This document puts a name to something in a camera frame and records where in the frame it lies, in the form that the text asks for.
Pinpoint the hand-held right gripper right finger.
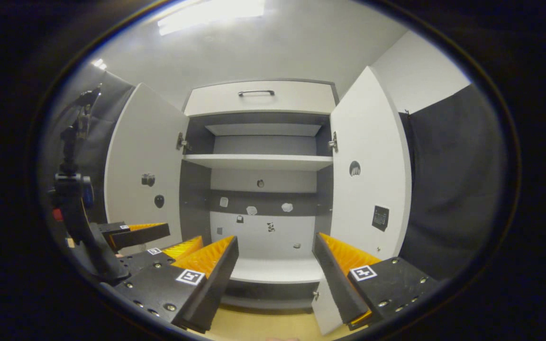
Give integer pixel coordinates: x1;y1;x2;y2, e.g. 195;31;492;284
312;232;440;331

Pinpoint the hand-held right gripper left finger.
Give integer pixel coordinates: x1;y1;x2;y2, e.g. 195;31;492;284
112;235;239;333

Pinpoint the white cabinet shelf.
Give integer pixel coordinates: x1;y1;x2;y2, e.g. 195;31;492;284
205;124;322;137
182;154;334;171
228;257;325;284

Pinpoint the white cabinet door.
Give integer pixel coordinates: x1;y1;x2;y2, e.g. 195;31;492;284
104;83;191;256
311;66;413;336

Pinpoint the ceiling light panel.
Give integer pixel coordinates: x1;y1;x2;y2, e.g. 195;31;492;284
157;0;265;36

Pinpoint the white cabinet drawer front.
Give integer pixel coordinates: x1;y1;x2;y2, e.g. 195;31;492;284
184;81;338;117

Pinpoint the yellow foam floor mat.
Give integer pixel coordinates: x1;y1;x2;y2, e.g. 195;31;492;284
204;303;349;341

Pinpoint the white double-door shoe cabinet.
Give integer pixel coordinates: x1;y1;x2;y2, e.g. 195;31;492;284
178;78;340;311

